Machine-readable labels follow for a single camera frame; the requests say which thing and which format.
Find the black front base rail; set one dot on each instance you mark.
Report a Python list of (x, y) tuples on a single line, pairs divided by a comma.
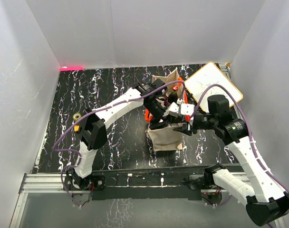
[(148, 183)]

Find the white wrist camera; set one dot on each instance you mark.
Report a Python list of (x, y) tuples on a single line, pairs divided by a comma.
[(174, 108), (185, 111)]

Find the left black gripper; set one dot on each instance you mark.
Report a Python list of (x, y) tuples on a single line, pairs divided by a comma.
[(155, 122)]

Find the beige canvas bag orange handles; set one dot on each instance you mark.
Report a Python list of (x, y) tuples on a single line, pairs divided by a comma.
[(165, 138)]

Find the yellow tape roll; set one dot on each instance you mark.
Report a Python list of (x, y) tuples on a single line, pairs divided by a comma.
[(76, 116)]

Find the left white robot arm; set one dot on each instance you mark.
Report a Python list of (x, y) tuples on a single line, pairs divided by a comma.
[(93, 128)]

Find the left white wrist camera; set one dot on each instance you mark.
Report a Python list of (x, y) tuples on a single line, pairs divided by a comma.
[(174, 108)]

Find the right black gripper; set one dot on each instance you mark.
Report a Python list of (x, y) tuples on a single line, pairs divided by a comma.
[(187, 128)]

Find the glass cola bottle red cap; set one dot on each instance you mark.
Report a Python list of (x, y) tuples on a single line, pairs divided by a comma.
[(173, 97)]

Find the pink marker strip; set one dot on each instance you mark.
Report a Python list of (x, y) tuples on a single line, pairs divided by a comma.
[(73, 68)]

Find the yellow bow-shaped sponge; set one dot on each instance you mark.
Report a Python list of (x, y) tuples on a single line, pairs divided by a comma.
[(76, 128)]

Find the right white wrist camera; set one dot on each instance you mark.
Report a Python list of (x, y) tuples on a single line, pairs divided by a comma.
[(185, 111)]

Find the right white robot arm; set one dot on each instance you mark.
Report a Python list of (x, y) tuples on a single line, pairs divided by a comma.
[(264, 199)]

